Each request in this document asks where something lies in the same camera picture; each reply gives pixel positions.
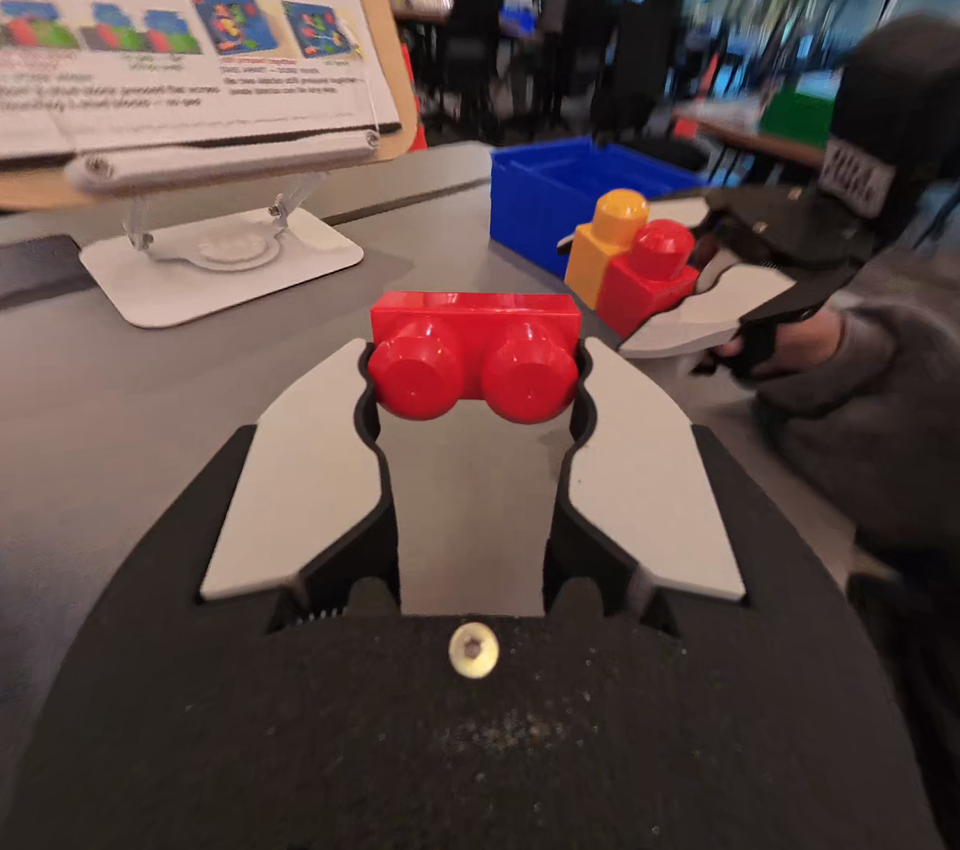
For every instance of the yellow one-stud block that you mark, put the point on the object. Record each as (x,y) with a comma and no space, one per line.
(592,265)

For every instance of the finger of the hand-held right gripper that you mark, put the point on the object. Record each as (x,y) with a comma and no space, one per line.
(712,318)
(694,205)

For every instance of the printed instruction sheet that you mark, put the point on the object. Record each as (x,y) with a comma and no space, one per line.
(150,40)

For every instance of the person's right forearm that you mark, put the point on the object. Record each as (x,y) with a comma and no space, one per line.
(885,415)

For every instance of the white wooden document stand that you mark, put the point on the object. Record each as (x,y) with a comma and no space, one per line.
(225,280)

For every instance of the person's right hand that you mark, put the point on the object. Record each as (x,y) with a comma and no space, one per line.
(814,340)

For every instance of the red one-stud block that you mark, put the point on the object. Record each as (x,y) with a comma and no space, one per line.
(645,288)

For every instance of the blue plastic bin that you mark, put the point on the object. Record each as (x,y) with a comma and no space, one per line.
(540,198)

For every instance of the wooden table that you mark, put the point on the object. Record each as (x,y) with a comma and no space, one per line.
(750,134)

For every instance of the green plastic bin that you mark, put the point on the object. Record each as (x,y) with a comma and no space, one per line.
(795,115)

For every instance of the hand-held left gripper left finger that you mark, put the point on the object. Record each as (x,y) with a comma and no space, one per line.
(300,490)

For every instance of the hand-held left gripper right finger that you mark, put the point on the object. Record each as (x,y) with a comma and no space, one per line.
(652,490)

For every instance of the red two-stud block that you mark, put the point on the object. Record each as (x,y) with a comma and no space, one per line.
(472,333)

